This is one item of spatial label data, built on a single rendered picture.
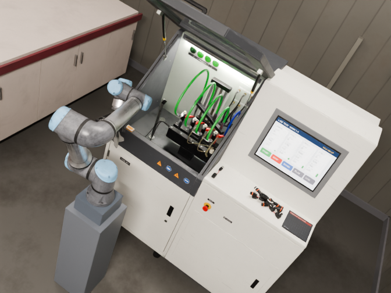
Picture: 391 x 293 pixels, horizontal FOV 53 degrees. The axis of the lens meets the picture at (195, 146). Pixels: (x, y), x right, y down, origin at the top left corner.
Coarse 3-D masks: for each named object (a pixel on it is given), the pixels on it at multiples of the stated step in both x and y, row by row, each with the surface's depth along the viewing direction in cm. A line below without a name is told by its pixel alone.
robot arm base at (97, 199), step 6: (90, 186) 204; (90, 192) 202; (96, 192) 200; (102, 192) 199; (108, 192) 201; (114, 192) 208; (90, 198) 202; (96, 198) 201; (102, 198) 202; (108, 198) 204; (96, 204) 203; (102, 204) 203; (108, 204) 206
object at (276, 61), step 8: (224, 24) 274; (248, 40) 268; (264, 48) 266; (272, 56) 261; (272, 64) 252; (280, 64) 256; (288, 72) 258; (296, 72) 262; (304, 80) 257; (312, 80) 261; (320, 88) 256; (328, 96) 251; (336, 96) 255; (344, 104) 250; (352, 104) 254; (360, 112) 249; (376, 120) 248
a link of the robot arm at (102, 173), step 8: (96, 160) 197; (104, 160) 197; (96, 168) 193; (104, 168) 194; (112, 168) 196; (88, 176) 195; (96, 176) 194; (104, 176) 192; (112, 176) 194; (96, 184) 196; (104, 184) 195; (112, 184) 198
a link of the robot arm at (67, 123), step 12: (60, 108) 159; (60, 120) 157; (72, 120) 157; (84, 120) 158; (60, 132) 159; (72, 132) 156; (72, 144) 170; (72, 156) 183; (84, 156) 186; (72, 168) 194; (84, 168) 193
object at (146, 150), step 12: (120, 132) 250; (132, 132) 246; (120, 144) 256; (132, 144) 250; (144, 144) 245; (156, 144) 246; (144, 156) 250; (156, 156) 245; (168, 156) 241; (156, 168) 250; (180, 168) 239; (180, 180) 244; (192, 180) 239
